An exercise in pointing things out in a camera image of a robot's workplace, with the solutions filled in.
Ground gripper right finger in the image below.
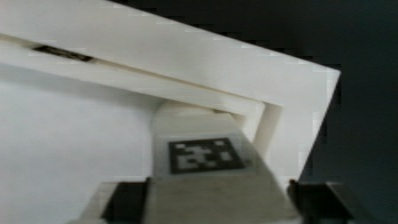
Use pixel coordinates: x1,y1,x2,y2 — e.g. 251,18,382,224
286,180,356,224

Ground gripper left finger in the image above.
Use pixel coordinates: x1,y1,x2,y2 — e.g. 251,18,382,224
70,178,151,224

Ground white table leg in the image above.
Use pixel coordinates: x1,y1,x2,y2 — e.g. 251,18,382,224
144,101,302,224

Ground white square tabletop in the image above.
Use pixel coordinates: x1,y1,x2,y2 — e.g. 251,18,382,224
0,0,340,224

